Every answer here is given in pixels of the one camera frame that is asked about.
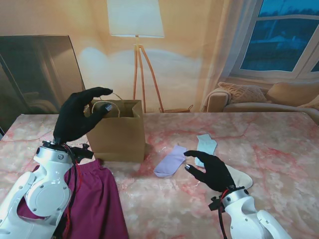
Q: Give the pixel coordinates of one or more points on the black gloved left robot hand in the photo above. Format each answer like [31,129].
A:
[72,119]

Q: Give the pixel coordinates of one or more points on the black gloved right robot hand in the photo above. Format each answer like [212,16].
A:
[216,174]

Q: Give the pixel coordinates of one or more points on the cream white sock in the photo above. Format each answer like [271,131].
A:
[240,179]

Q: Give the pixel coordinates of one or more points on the light blue sock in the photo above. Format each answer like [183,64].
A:
[207,144]

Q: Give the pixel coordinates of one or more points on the kraft paper bag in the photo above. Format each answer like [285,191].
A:
[119,139]

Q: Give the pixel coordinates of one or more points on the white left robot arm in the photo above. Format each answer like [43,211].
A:
[47,194]

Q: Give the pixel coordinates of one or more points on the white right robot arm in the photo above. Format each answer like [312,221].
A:
[249,216]

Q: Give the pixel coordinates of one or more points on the maroon shorts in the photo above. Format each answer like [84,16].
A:
[99,204]

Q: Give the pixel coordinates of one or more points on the lilac sock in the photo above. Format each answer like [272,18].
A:
[170,161]

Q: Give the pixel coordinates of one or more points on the dark glass panel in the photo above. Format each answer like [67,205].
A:
[37,74]

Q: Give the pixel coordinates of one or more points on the beige sofa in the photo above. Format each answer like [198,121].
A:
[249,107]

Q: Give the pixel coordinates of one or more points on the wicker basket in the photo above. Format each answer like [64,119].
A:
[177,110]

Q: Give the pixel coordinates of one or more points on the cream knitted cushion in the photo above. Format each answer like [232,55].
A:
[243,93]

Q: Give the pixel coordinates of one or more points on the plain beige cushion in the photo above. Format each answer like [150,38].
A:
[291,93]

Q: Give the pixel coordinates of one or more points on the tripod floor lamp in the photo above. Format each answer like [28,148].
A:
[135,20]

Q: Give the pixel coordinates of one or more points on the sheer cream curtain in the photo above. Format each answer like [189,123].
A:
[224,49]

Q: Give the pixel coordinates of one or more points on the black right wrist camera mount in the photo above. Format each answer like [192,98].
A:
[215,204]

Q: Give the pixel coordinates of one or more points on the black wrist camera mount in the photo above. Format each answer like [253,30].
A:
[215,204]
[83,153]

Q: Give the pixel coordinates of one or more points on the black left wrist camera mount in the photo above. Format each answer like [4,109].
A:
[83,153]

